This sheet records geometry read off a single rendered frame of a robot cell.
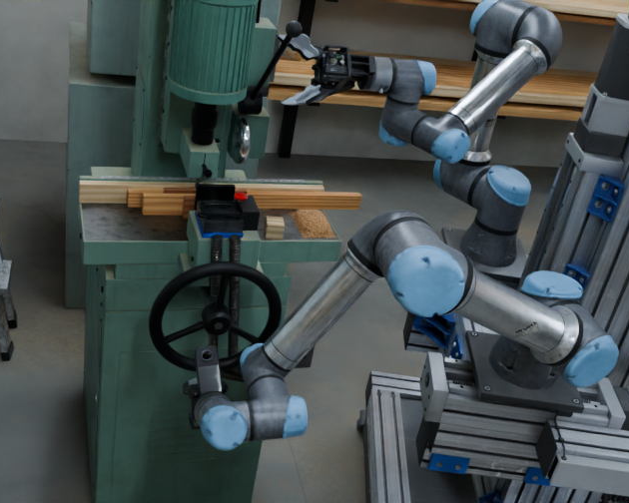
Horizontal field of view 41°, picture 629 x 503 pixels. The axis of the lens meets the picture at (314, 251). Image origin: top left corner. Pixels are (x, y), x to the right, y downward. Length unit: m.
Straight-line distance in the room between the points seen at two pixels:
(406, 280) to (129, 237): 0.76
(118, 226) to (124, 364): 0.35
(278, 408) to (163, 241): 0.54
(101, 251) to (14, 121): 2.59
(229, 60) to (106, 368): 0.80
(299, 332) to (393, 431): 1.00
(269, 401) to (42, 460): 1.21
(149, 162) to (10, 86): 2.25
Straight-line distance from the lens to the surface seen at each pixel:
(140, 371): 2.11
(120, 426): 2.23
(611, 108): 1.88
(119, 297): 1.98
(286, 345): 1.60
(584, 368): 1.67
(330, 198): 2.13
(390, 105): 1.91
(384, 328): 3.34
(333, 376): 3.04
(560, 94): 4.54
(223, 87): 1.85
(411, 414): 2.64
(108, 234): 1.92
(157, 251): 1.92
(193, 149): 1.95
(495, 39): 2.12
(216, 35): 1.81
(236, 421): 1.51
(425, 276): 1.38
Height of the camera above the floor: 1.88
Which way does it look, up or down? 30 degrees down
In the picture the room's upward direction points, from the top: 11 degrees clockwise
